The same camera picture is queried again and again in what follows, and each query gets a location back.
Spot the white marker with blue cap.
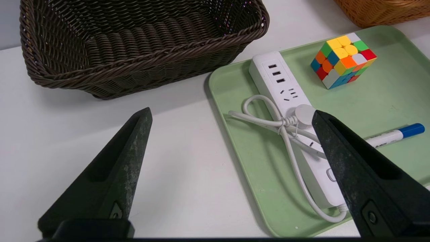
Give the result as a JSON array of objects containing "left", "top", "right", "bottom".
[{"left": 364, "top": 123, "right": 425, "bottom": 149}]

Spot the white power strip with cord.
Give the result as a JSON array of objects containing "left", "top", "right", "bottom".
[{"left": 228, "top": 51, "right": 351, "bottom": 224}]

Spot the colourful puzzle cube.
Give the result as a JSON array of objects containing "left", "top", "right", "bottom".
[{"left": 310, "top": 33, "right": 377, "bottom": 90}]

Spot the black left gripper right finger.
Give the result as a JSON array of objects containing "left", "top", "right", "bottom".
[{"left": 311, "top": 110, "right": 430, "bottom": 238}]

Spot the orange wicker basket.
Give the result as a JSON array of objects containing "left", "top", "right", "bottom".
[{"left": 333, "top": 0, "right": 430, "bottom": 29}]

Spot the dark brown wicker basket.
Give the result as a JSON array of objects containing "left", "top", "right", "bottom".
[{"left": 19, "top": 0, "right": 270, "bottom": 100}]

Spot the light green plastic tray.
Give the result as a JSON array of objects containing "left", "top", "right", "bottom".
[{"left": 208, "top": 26, "right": 430, "bottom": 238}]

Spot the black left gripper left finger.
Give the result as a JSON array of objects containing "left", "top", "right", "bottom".
[{"left": 38, "top": 107, "right": 153, "bottom": 238}]

